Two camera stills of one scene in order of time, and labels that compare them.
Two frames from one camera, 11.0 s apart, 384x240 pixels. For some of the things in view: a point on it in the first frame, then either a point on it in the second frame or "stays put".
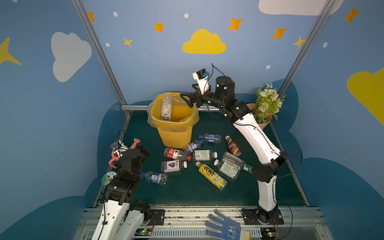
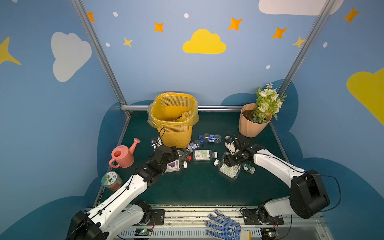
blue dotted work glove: x=231 y=230 stays put
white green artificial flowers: x=268 y=103 stays put
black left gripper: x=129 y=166 → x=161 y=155
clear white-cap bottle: x=229 y=170 stays put
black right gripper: x=196 y=98 → x=233 y=159
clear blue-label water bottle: x=211 y=138 stays put
